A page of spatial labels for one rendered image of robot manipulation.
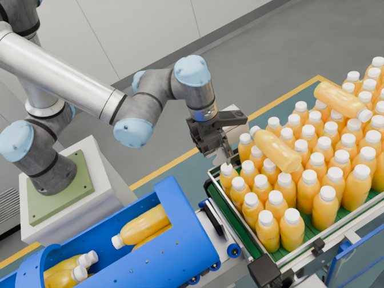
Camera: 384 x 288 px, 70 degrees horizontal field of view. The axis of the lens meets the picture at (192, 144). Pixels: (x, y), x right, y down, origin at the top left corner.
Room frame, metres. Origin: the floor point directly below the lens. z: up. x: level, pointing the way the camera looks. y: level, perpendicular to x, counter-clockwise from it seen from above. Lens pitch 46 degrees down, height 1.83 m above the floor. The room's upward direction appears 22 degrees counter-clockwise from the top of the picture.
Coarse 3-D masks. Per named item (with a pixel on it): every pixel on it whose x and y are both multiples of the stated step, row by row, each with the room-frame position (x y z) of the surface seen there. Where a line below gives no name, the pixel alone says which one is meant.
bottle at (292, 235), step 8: (280, 224) 0.33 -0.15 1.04; (288, 224) 0.31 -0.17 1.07; (296, 224) 0.30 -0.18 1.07; (304, 224) 0.30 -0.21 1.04; (280, 232) 0.33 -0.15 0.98; (288, 232) 0.30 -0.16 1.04; (296, 232) 0.29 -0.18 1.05; (304, 232) 0.30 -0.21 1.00; (288, 240) 0.30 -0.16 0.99; (296, 240) 0.29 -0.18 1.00; (288, 248) 0.30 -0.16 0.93; (296, 248) 0.29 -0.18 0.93
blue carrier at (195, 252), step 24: (168, 192) 0.44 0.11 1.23; (120, 216) 0.52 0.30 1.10; (168, 216) 0.38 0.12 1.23; (192, 216) 0.36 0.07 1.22; (72, 240) 0.49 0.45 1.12; (96, 240) 0.50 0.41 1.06; (168, 240) 0.33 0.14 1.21; (192, 240) 0.31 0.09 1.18; (24, 264) 0.41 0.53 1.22; (48, 264) 0.47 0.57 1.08; (96, 264) 0.45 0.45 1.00; (120, 264) 0.31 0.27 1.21; (144, 264) 0.30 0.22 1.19; (168, 264) 0.29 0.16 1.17; (192, 264) 0.28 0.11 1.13
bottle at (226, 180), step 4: (232, 172) 0.54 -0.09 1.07; (236, 172) 0.55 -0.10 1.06; (220, 176) 0.56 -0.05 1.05; (224, 176) 0.54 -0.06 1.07; (228, 176) 0.53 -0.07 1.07; (232, 176) 0.53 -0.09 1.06; (236, 176) 0.53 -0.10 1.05; (220, 180) 0.55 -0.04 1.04; (224, 180) 0.53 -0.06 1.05; (228, 180) 0.53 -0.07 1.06; (232, 180) 0.52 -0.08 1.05; (224, 184) 0.53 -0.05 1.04; (228, 184) 0.52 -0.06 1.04; (224, 188) 0.53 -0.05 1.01; (228, 188) 0.52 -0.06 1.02; (224, 192) 0.54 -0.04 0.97; (228, 192) 0.53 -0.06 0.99; (228, 196) 0.53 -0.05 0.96
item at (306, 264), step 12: (216, 180) 0.66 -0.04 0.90; (360, 216) 0.31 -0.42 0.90; (372, 216) 0.30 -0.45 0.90; (348, 228) 0.29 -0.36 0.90; (360, 228) 0.28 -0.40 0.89; (372, 228) 0.30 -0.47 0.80; (252, 240) 0.38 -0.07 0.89; (324, 240) 0.29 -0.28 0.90; (336, 240) 0.28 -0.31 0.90; (348, 240) 0.28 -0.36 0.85; (324, 252) 0.26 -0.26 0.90; (336, 252) 0.27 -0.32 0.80; (288, 264) 0.26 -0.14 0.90; (300, 264) 0.25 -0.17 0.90; (312, 264) 0.25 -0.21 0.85; (324, 264) 0.26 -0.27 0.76; (288, 276) 0.23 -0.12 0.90; (300, 276) 0.24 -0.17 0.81
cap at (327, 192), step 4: (324, 188) 0.36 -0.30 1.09; (328, 188) 0.35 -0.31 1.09; (332, 188) 0.35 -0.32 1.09; (320, 192) 0.35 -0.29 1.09; (324, 192) 0.34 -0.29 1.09; (328, 192) 0.34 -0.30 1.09; (332, 192) 0.34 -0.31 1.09; (324, 196) 0.33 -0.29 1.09; (328, 196) 0.33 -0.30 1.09; (332, 196) 0.33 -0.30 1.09; (328, 200) 0.33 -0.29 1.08
